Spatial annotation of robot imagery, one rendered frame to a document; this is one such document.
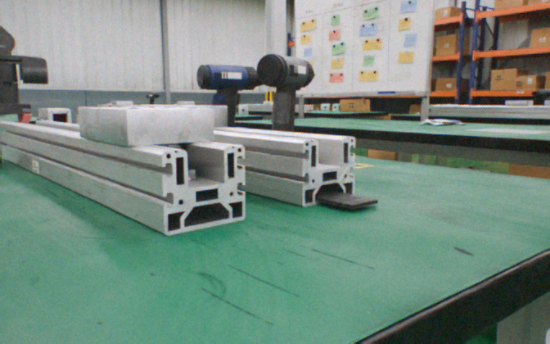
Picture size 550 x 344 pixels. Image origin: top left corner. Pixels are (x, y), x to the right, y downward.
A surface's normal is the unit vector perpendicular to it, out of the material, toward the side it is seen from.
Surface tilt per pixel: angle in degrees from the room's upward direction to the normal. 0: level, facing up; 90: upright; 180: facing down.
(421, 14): 90
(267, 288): 0
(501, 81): 91
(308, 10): 90
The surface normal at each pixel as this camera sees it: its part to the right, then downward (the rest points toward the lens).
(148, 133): 0.65, 0.11
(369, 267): 0.00, -0.99
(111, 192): -0.76, 0.09
